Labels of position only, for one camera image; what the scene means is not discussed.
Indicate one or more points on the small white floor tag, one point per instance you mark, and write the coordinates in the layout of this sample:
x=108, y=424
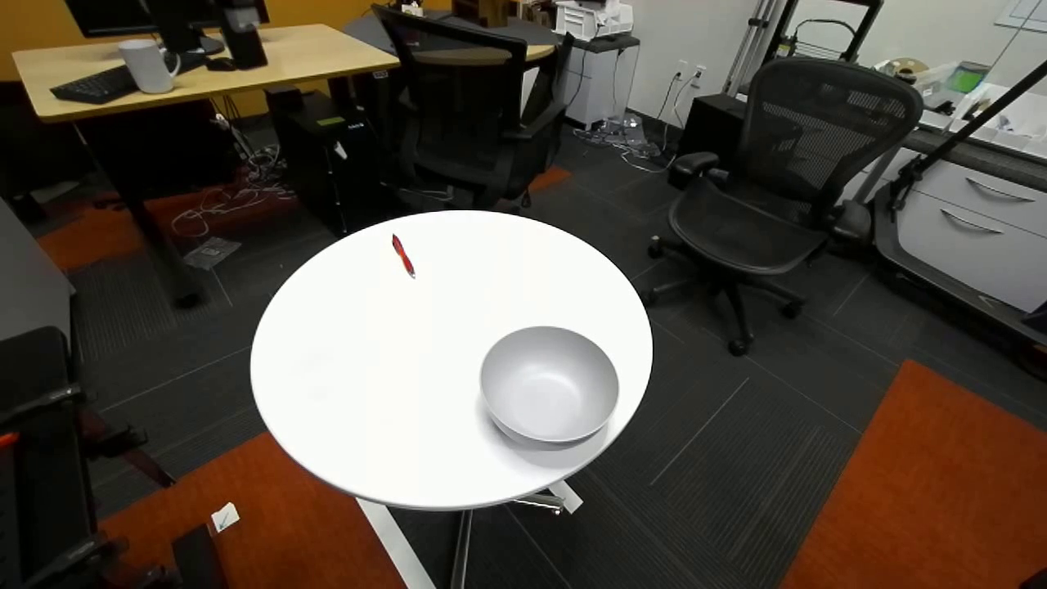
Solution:
x=223, y=517

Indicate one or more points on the black camera stand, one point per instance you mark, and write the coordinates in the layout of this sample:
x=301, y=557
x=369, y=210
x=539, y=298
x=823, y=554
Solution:
x=961, y=136

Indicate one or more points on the black keyboard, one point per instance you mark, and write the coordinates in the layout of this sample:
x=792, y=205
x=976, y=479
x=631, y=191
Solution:
x=97, y=85

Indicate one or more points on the black padded office chair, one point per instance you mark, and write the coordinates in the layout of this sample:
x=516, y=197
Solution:
x=458, y=108

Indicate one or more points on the green box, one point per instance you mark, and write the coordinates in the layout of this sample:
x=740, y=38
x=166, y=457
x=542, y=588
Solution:
x=968, y=75

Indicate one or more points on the black mesh office chair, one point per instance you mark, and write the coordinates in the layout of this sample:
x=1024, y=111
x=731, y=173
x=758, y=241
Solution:
x=787, y=218

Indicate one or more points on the white metal table base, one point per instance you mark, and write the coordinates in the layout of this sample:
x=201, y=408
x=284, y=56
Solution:
x=398, y=543

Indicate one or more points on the white printer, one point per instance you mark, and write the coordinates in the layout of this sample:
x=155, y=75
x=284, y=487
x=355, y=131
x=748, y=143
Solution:
x=592, y=18

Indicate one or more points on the red pen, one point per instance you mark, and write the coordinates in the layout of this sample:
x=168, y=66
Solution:
x=405, y=257

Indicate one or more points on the dark grey cabinet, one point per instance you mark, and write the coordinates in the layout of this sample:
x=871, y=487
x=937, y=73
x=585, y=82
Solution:
x=30, y=284

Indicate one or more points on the small white cabinet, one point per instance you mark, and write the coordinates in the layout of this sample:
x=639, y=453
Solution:
x=603, y=82

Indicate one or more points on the black floor box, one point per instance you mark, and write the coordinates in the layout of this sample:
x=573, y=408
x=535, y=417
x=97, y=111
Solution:
x=715, y=126

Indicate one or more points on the white drawer cabinet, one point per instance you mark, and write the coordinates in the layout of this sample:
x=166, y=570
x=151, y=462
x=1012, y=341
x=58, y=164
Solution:
x=970, y=233

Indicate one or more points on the black computer monitor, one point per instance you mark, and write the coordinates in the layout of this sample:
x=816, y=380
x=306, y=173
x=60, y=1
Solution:
x=118, y=15

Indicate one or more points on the light wooden desk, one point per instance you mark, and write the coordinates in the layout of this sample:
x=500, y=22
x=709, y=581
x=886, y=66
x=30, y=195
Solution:
x=300, y=53

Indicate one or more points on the black chair with armrest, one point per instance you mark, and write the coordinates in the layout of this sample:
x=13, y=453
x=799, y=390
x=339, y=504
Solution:
x=43, y=468

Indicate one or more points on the grey power strip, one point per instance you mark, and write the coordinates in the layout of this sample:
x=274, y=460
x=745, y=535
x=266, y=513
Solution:
x=212, y=252

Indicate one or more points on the black computer tower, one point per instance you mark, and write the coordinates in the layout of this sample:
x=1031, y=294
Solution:
x=328, y=150

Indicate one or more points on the white mug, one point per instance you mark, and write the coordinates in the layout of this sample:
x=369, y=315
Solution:
x=144, y=66

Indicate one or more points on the white bowl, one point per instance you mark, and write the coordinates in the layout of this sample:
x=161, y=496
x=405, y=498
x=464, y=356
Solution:
x=547, y=383

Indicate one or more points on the black desk speaker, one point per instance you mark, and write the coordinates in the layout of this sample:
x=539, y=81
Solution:
x=248, y=39

